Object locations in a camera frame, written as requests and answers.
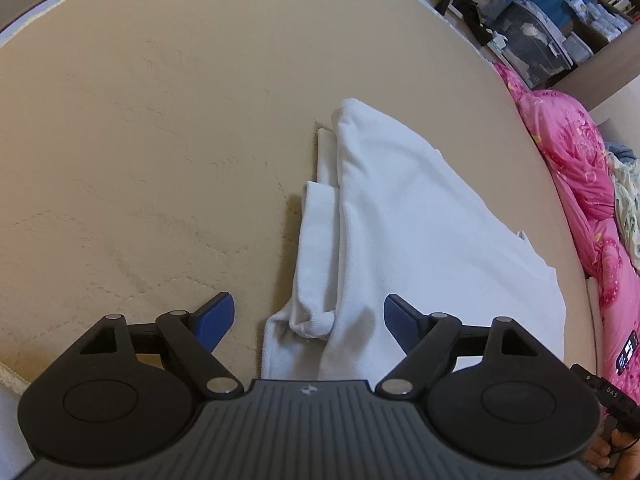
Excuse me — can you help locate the pink floral quilt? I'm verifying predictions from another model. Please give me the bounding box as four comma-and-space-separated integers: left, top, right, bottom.
492, 61, 640, 411

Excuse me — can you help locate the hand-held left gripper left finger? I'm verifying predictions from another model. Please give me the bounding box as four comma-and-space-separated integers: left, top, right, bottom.
80, 292, 245, 400

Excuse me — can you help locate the clear plastic storage box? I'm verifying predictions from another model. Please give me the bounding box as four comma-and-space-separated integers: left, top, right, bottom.
492, 0, 574, 89

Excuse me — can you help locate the wooden shelf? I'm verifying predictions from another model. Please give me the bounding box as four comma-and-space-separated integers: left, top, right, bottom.
545, 0, 640, 111

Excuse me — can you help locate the beige bed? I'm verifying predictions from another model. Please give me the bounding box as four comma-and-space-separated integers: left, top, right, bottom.
0, 0, 603, 480

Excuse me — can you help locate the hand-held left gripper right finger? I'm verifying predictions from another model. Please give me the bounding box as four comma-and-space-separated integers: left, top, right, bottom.
374, 294, 542, 400

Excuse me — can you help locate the pale floral cloth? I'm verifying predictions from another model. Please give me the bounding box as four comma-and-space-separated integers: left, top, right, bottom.
604, 147, 640, 275

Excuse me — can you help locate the white long-sleeve shirt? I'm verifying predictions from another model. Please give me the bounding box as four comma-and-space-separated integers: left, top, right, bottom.
261, 96, 567, 382

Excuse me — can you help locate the person's right hand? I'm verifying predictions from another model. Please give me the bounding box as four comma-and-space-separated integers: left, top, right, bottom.
584, 430, 640, 480

